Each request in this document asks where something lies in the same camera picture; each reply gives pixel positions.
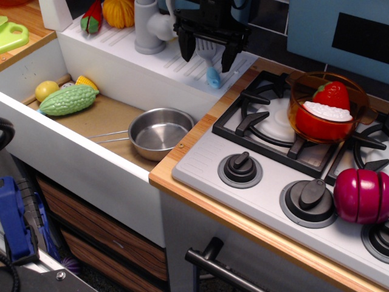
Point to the red bowl with rice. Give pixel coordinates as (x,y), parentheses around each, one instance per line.
(323,122)

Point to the wooden drawer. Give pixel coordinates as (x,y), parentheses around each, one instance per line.
(113,238)
(125,277)

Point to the right black stove knob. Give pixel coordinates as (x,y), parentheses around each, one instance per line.
(375,240)

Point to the black stove knob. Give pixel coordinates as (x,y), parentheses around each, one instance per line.
(308,203)
(240,171)
(375,240)

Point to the orange transparent pot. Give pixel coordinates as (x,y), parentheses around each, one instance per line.
(304,86)

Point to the green plastic cutting board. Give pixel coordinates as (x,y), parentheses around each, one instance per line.
(13,35)

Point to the black stove grate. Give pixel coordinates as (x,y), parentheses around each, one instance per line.
(257,120)

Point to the orange toy pumpkin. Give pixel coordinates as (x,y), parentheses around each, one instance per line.
(119,13)

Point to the left black stove knob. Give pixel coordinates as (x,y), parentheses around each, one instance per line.
(240,171)

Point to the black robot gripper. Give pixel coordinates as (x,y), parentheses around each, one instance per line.
(212,21)

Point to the green toy bitter gourd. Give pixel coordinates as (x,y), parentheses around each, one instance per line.
(69,100)

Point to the blue clamp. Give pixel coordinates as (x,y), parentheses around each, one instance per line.
(24,222)

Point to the red green toy pepper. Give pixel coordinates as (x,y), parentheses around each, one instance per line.
(92,19)

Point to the red toy strawberry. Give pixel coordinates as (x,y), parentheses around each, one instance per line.
(332,94)

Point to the magenta toy onion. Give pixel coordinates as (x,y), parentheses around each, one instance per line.
(361,196)

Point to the stainless steel pan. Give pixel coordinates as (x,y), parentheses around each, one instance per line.
(151,135)

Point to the middle black stove knob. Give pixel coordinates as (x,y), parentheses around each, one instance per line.
(308,203)

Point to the white toy sink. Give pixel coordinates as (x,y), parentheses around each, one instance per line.
(66,151)

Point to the purple striped ball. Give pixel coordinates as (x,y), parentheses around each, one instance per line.
(72,264)

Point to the lower wooden drawer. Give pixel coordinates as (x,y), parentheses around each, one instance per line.
(125,277)

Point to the upper wooden drawer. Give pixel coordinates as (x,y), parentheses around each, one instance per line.
(113,238)

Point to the grey toy faucet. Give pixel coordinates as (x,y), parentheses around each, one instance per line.
(153,29)

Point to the light blue toy microwave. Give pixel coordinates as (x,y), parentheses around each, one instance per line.
(351,35)

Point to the grey toy stove top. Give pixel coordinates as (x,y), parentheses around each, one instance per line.
(340,242)

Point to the grey spatula blue handle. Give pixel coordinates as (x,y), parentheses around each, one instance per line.
(207,50)

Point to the yellow toy lemon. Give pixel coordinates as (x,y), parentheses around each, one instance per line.
(44,89)

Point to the black oven door handle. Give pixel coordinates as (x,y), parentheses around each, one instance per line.
(206,260)

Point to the yellow toy corn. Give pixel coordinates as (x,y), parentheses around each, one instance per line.
(82,80)

